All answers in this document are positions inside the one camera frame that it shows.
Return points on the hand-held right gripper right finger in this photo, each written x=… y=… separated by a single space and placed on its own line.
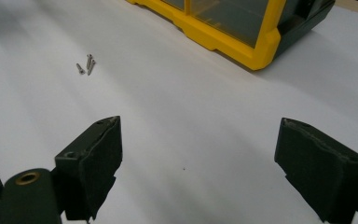
x=320 y=168

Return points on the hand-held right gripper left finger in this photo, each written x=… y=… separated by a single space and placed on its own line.
x=90 y=174

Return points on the small silver screw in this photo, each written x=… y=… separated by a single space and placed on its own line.
x=80 y=69
x=90 y=67
x=89 y=60

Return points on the yellow black drawer organizer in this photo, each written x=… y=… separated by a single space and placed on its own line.
x=230 y=43

